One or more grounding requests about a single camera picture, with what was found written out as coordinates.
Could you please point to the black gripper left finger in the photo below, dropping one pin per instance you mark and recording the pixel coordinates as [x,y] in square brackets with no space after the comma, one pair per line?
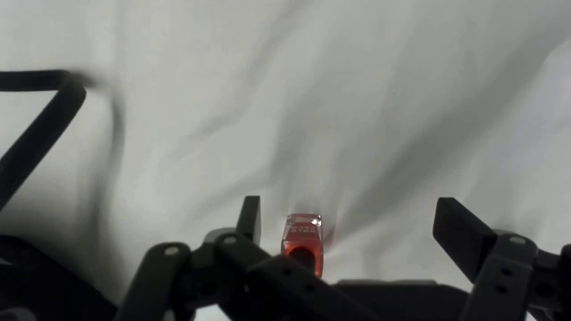
[285,288]

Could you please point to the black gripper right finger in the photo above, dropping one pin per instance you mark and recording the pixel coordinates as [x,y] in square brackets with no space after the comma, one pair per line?
[505,279]

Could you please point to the orange-red nail polish bottle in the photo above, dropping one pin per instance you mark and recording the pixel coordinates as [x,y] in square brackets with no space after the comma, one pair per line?
[303,241]

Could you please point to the white tablecloth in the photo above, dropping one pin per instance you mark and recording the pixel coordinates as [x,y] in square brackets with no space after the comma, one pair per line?
[326,108]

